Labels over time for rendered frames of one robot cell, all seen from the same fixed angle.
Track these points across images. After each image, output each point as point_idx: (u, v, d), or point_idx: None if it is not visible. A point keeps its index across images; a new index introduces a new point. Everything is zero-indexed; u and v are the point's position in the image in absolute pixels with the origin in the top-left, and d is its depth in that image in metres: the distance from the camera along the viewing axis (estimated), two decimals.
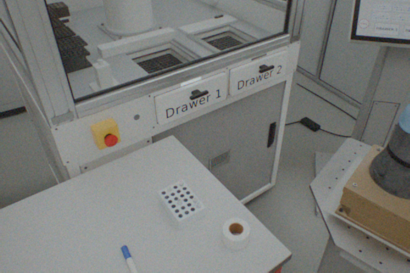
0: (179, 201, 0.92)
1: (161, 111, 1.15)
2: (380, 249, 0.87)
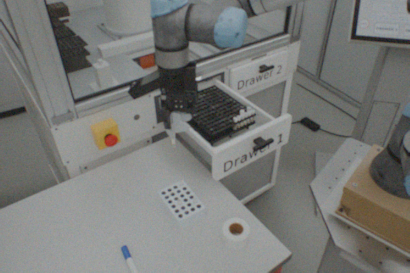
0: (179, 201, 0.93)
1: (219, 166, 0.94)
2: (380, 249, 0.87)
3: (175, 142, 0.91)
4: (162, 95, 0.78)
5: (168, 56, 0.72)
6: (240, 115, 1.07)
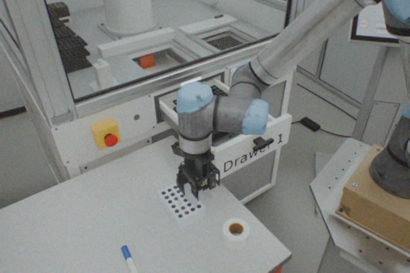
0: (179, 201, 0.93)
1: (219, 166, 0.94)
2: (380, 249, 0.87)
3: None
4: (180, 165, 0.84)
5: (180, 139, 0.76)
6: None
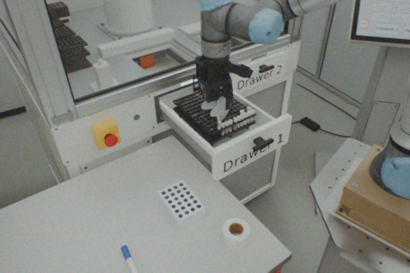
0: (221, 124, 1.03)
1: (219, 166, 0.94)
2: (380, 249, 0.87)
3: (228, 128, 1.06)
4: None
5: None
6: (240, 115, 1.07)
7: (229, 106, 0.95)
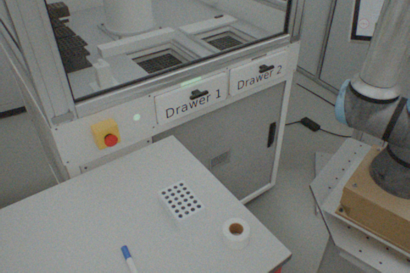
0: None
1: (161, 111, 1.15)
2: (380, 249, 0.87)
3: None
4: None
5: None
6: None
7: None
